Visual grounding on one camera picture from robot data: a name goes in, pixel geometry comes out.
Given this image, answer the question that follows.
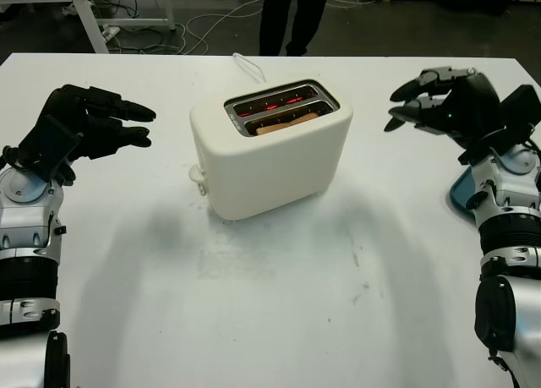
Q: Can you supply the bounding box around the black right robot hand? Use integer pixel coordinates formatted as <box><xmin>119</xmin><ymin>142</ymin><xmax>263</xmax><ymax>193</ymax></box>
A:
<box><xmin>383</xmin><ymin>66</ymin><xmax>502</xmax><ymax>165</ymax></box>

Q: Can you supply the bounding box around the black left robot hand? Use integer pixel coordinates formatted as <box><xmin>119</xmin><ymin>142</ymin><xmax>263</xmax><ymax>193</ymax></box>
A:
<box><xmin>44</xmin><ymin>84</ymin><xmax>157</xmax><ymax>187</ymax></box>

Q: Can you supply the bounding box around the toast slice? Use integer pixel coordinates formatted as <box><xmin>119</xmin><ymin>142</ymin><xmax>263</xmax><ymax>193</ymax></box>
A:
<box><xmin>255</xmin><ymin>111</ymin><xmax>319</xmax><ymax>136</ymax></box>

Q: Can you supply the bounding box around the cream toaster lever knob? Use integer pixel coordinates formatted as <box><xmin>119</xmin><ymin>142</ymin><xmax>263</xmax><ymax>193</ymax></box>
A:
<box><xmin>188</xmin><ymin>163</ymin><xmax>209</xmax><ymax>197</ymax></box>

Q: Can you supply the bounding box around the cream white toaster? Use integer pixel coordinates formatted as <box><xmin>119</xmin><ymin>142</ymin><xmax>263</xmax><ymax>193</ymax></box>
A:
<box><xmin>189</xmin><ymin>79</ymin><xmax>354</xmax><ymax>223</ymax></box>

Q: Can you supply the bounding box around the person in black trousers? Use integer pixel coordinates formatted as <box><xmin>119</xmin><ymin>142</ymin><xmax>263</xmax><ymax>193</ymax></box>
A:
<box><xmin>258</xmin><ymin>0</ymin><xmax>329</xmax><ymax>57</ymax></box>

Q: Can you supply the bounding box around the blue plastic tray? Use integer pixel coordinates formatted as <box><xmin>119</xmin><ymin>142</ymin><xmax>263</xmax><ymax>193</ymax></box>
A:
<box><xmin>449</xmin><ymin>167</ymin><xmax>485</xmax><ymax>224</ymax></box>

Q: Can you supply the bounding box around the white desk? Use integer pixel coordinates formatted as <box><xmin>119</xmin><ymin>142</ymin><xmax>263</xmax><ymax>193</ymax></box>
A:
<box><xmin>0</xmin><ymin>0</ymin><xmax>177</xmax><ymax>54</ymax></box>

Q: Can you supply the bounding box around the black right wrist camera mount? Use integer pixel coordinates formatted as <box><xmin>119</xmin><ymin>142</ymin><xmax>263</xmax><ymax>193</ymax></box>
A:
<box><xmin>498</xmin><ymin>84</ymin><xmax>541</xmax><ymax>152</ymax></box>

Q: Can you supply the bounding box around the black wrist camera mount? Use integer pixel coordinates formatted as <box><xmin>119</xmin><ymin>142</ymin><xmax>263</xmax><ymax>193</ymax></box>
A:
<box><xmin>16</xmin><ymin>115</ymin><xmax>81</xmax><ymax>182</ymax></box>
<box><xmin>498</xmin><ymin>84</ymin><xmax>541</xmax><ymax>152</ymax></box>

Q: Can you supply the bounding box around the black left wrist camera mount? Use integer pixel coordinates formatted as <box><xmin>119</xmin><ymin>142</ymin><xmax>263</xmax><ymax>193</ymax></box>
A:
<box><xmin>16</xmin><ymin>115</ymin><xmax>81</xmax><ymax>182</ymax></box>

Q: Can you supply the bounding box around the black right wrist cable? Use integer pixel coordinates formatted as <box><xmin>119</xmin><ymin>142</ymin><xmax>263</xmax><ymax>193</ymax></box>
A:
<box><xmin>523</xmin><ymin>123</ymin><xmax>541</xmax><ymax>152</ymax></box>

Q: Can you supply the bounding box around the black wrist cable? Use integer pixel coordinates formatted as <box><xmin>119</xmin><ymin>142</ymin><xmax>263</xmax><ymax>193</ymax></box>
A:
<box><xmin>523</xmin><ymin>123</ymin><xmax>541</xmax><ymax>152</ymax></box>
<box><xmin>0</xmin><ymin>145</ymin><xmax>22</xmax><ymax>170</ymax></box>

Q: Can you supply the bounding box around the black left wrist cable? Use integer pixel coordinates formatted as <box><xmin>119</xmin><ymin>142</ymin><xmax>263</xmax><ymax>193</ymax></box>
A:
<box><xmin>0</xmin><ymin>145</ymin><xmax>22</xmax><ymax>170</ymax></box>

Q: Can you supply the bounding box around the white floor cable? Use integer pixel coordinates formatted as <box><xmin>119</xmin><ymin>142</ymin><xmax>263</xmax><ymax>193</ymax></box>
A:
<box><xmin>180</xmin><ymin>12</ymin><xmax>215</xmax><ymax>56</ymax></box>

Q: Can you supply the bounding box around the white toaster power cord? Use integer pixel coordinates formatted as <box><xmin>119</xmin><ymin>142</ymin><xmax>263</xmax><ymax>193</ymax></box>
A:
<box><xmin>232</xmin><ymin>52</ymin><xmax>267</xmax><ymax>85</ymax></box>

